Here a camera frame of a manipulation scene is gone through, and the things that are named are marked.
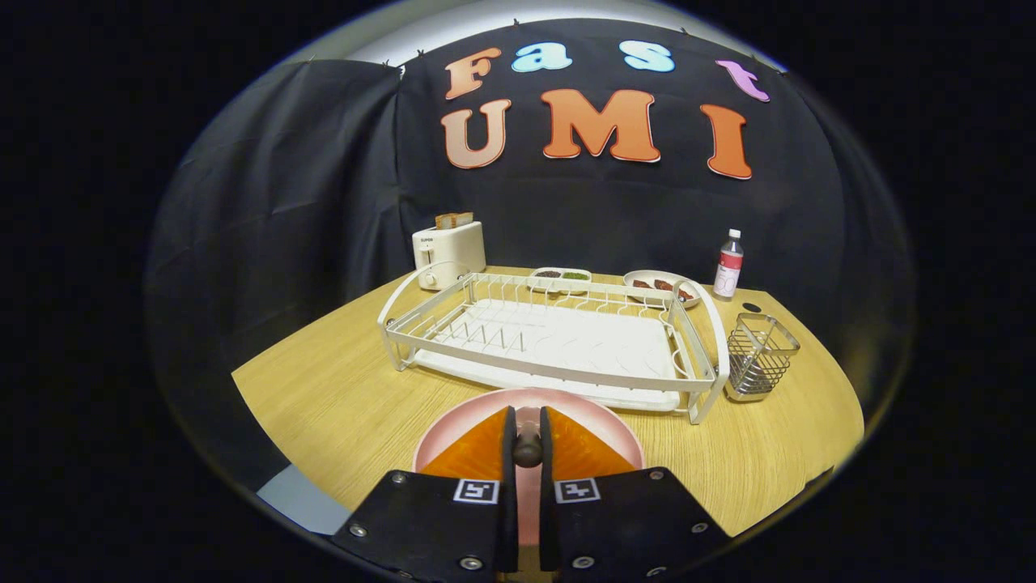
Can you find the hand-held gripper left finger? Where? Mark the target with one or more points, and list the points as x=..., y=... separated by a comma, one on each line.
x=508, y=518

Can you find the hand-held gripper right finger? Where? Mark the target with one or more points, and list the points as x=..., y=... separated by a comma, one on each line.
x=549, y=518

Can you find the pink plate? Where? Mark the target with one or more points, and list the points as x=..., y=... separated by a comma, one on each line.
x=486, y=409

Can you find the white divided condiment dish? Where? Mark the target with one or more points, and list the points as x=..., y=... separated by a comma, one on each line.
x=538, y=286

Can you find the white plate with meat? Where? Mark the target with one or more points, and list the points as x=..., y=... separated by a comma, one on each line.
x=685, y=304

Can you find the white drip tray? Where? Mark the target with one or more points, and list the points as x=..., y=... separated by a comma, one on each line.
x=583, y=340

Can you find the white toaster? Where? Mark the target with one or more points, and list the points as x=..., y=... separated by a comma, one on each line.
x=457, y=243

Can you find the brown toast slice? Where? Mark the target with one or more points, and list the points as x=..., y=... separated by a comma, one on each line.
x=464, y=218
x=446, y=220

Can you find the clear bottle with red label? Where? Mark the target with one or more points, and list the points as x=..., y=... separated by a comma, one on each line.
x=728, y=271

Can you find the black backdrop cloth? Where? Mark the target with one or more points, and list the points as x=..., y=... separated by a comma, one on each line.
x=283, y=202

